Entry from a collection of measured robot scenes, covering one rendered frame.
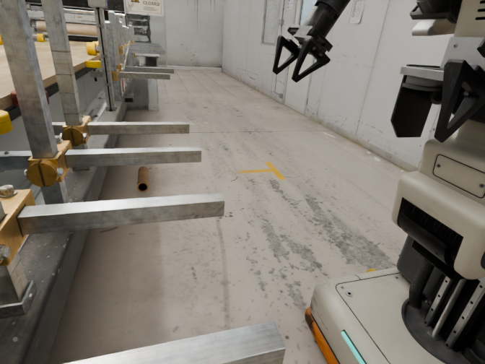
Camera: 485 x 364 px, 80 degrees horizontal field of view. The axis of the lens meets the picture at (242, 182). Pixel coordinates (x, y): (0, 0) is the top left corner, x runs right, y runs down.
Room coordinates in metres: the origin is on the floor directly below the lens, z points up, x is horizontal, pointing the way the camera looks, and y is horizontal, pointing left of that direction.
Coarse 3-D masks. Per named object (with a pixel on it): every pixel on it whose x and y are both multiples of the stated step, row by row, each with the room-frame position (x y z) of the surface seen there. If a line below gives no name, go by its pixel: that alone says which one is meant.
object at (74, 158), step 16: (0, 160) 0.52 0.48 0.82; (16, 160) 0.53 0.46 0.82; (80, 160) 0.57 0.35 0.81; (96, 160) 0.58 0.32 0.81; (112, 160) 0.59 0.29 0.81; (128, 160) 0.60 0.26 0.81; (144, 160) 0.61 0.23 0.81; (160, 160) 0.62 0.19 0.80; (176, 160) 0.63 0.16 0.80; (192, 160) 0.64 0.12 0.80
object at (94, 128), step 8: (56, 128) 0.77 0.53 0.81; (88, 128) 0.80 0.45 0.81; (96, 128) 0.80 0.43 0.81; (104, 128) 0.81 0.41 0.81; (112, 128) 0.82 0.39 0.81; (120, 128) 0.82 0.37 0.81; (128, 128) 0.83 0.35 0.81; (136, 128) 0.84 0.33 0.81; (144, 128) 0.84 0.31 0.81; (152, 128) 0.85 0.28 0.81; (160, 128) 0.86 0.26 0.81; (168, 128) 0.86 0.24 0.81; (176, 128) 0.87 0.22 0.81; (184, 128) 0.88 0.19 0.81
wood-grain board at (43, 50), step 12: (0, 48) 2.11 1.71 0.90; (36, 48) 2.36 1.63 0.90; (48, 48) 2.46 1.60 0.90; (72, 48) 2.68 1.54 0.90; (84, 48) 2.80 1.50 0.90; (0, 60) 1.46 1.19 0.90; (48, 60) 1.62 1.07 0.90; (72, 60) 1.72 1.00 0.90; (84, 60) 1.77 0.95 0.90; (0, 72) 1.09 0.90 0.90; (48, 72) 1.18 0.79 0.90; (0, 84) 0.86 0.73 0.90; (12, 84) 0.87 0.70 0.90; (48, 84) 1.05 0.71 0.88; (0, 96) 0.71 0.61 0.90; (0, 108) 0.68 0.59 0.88
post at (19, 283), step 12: (0, 204) 0.31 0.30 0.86; (0, 216) 0.30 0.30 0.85; (12, 264) 0.29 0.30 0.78; (0, 276) 0.27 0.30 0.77; (12, 276) 0.28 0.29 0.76; (24, 276) 0.31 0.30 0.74; (0, 288) 0.27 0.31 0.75; (12, 288) 0.28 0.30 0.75; (24, 288) 0.30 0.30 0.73; (0, 300) 0.27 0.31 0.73; (12, 300) 0.28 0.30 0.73
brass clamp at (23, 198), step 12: (24, 192) 0.37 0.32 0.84; (12, 204) 0.33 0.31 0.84; (24, 204) 0.35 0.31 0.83; (12, 216) 0.31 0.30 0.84; (0, 228) 0.28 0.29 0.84; (12, 228) 0.30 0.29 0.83; (0, 240) 0.27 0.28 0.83; (12, 240) 0.29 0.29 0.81; (0, 252) 0.26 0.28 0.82; (12, 252) 0.29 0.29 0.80; (0, 264) 0.27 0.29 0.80
